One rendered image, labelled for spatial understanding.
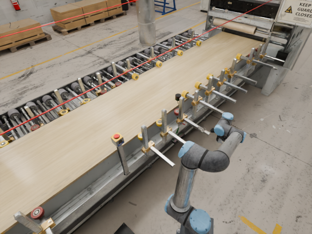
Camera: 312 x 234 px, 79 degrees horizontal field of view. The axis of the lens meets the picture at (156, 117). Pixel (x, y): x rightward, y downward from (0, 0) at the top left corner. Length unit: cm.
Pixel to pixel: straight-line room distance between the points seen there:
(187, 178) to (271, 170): 193
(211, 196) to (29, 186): 189
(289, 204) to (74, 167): 237
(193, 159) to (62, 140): 136
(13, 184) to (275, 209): 263
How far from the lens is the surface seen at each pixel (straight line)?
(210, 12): 421
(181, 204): 146
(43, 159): 200
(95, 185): 199
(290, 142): 348
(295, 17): 363
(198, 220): 152
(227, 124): 163
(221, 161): 110
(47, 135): 219
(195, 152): 108
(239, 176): 280
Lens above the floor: 231
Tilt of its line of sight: 44 degrees down
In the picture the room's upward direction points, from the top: 3 degrees counter-clockwise
